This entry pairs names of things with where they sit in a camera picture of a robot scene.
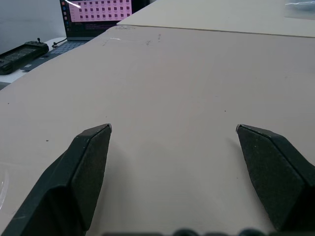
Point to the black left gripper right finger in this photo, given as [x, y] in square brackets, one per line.
[275, 172]

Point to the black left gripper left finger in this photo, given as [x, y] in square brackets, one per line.
[73, 179]

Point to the black handheld controller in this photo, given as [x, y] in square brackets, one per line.
[21, 54]

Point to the open grey laptop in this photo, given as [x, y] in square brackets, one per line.
[85, 23]

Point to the clear plastic bag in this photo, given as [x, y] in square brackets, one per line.
[300, 8]

